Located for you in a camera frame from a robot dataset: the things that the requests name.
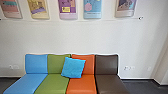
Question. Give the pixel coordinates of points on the yellow wall poster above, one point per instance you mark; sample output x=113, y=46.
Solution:
x=38, y=8

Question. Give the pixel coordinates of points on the purple wall poster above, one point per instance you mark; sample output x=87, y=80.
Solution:
x=68, y=8

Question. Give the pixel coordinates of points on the blue sofa seat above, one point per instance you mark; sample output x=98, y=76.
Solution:
x=28, y=83

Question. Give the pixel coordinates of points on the white wall outlet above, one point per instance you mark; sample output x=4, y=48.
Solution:
x=14, y=67
x=129, y=67

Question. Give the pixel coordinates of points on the light blue wall poster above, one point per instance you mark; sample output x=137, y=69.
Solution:
x=92, y=8

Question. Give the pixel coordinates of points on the green sofa seat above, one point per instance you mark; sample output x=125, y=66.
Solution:
x=53, y=85

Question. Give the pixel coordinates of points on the orange sofa seat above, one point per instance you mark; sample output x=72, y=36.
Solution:
x=81, y=86

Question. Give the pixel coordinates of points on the brown sofa seat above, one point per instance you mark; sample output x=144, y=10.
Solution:
x=110, y=83

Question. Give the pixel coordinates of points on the blue square cushion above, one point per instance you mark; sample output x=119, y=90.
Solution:
x=73, y=67

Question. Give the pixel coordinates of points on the pink grey wall poster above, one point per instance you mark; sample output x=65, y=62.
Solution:
x=126, y=7

